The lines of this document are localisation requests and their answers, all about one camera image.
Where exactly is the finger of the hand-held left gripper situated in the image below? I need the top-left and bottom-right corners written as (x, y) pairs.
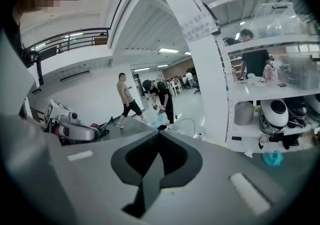
top-left (58, 121), bottom-right (101, 143)

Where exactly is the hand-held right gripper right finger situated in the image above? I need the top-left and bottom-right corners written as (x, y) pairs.
top-left (132, 130), bottom-right (310, 225)

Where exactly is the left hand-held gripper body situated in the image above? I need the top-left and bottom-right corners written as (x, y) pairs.
top-left (43, 98), bottom-right (83, 134)

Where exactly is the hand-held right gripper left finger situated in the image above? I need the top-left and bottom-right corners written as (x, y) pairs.
top-left (47, 130), bottom-right (160, 225)

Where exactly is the red floor cleaner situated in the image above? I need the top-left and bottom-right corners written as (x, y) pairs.
top-left (89, 116), bottom-right (115, 137)

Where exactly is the person's white shirt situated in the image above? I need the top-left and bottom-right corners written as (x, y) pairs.
top-left (0, 28), bottom-right (63, 225)

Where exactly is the white power strip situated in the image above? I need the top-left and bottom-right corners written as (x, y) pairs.
top-left (193, 132), bottom-right (208, 142)

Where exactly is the teal cloth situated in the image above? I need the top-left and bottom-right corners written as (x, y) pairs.
top-left (261, 150), bottom-right (284, 167)

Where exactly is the black mezzanine railing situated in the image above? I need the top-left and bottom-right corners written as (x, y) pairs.
top-left (23, 27), bottom-right (111, 55)

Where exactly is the blue cloth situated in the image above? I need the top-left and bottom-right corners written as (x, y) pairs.
top-left (149, 112), bottom-right (166, 130)

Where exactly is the grey plastic jug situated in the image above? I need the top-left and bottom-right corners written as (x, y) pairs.
top-left (234, 100), bottom-right (255, 127)

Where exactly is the white helmet with black visor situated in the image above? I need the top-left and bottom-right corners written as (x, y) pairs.
top-left (259, 98), bottom-right (290, 128)

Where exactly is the white desk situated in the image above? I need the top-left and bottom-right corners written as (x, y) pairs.
top-left (169, 82), bottom-right (184, 97)

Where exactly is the black office chair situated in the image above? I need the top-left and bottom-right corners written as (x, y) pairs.
top-left (192, 80), bottom-right (202, 95)

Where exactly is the white metal shelf unit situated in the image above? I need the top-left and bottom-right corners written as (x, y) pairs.
top-left (199, 0), bottom-right (320, 155)

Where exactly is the pink bottle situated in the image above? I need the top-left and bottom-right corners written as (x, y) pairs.
top-left (263, 64), bottom-right (273, 80)

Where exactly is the grey translucent storage box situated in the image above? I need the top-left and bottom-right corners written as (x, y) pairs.
top-left (276, 54), bottom-right (320, 91)

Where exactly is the white paper notice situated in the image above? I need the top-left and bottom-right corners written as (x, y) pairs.
top-left (180, 17), bottom-right (219, 43)

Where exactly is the clear plastic storage box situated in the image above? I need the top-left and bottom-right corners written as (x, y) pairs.
top-left (249, 2), bottom-right (305, 39)

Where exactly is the wall air vent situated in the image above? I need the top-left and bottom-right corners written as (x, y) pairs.
top-left (59, 69), bottom-right (91, 83)

